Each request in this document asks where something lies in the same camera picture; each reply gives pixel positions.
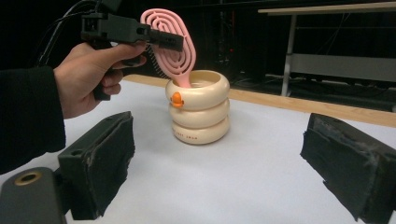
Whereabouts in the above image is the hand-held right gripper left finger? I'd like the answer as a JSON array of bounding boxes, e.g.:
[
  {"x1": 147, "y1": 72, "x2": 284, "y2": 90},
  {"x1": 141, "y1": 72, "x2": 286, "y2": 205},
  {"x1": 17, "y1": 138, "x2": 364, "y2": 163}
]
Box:
[{"x1": 57, "y1": 110, "x2": 136, "y2": 220}]

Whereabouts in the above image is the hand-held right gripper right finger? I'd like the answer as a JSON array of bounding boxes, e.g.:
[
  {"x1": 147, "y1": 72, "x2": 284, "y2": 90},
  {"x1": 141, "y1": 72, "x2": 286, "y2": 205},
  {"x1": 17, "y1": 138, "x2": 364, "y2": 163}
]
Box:
[{"x1": 300, "y1": 112, "x2": 396, "y2": 224}]

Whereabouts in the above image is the pink hairbrush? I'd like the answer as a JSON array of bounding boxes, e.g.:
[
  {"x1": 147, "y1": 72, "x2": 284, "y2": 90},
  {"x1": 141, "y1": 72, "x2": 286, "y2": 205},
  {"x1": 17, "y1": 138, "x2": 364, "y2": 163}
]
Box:
[{"x1": 139, "y1": 7, "x2": 197, "y2": 89}]

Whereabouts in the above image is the cream ringed holder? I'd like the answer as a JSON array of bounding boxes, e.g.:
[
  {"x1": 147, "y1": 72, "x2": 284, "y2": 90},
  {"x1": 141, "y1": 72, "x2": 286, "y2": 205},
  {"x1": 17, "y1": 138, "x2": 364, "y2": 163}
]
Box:
[{"x1": 164, "y1": 69, "x2": 232, "y2": 146}]

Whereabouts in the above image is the black cable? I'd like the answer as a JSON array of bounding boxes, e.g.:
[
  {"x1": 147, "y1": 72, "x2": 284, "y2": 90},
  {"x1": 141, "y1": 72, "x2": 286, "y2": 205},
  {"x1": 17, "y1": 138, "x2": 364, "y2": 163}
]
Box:
[{"x1": 35, "y1": 0, "x2": 101, "y2": 67}]

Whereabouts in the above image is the desk with grey metal frame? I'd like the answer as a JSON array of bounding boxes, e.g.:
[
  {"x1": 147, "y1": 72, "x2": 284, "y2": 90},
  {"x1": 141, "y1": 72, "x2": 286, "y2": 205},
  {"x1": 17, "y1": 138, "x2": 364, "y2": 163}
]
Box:
[{"x1": 257, "y1": 1, "x2": 396, "y2": 98}]

